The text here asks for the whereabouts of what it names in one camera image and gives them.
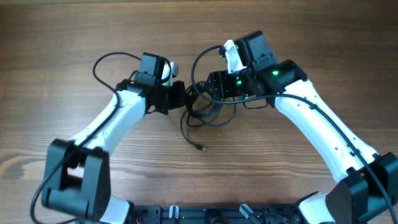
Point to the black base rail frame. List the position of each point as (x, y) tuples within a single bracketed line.
[(265, 214)]

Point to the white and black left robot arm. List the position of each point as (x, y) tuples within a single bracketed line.
[(77, 174)]

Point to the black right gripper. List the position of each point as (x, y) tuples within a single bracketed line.
[(221, 81)]

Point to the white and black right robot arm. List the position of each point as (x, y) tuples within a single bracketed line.
[(366, 182)]

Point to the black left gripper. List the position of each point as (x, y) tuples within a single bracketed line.
[(180, 97)]

